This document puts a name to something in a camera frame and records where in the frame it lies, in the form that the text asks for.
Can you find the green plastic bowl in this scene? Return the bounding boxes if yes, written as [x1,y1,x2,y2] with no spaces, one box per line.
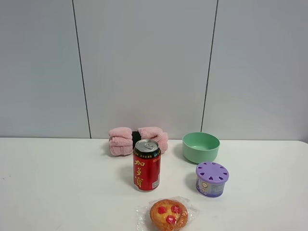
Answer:
[182,132,220,164]

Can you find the pink rolled towel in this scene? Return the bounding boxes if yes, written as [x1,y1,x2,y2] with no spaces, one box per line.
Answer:
[108,127,168,156]

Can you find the red herbal tea can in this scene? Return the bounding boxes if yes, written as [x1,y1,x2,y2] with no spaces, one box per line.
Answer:
[133,139,161,192]

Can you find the wrapped fruit tart pastry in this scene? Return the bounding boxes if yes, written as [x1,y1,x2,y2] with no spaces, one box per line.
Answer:
[136,196,199,231]

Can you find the purple air freshener jar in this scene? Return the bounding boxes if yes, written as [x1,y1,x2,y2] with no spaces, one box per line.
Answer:
[196,162,229,198]

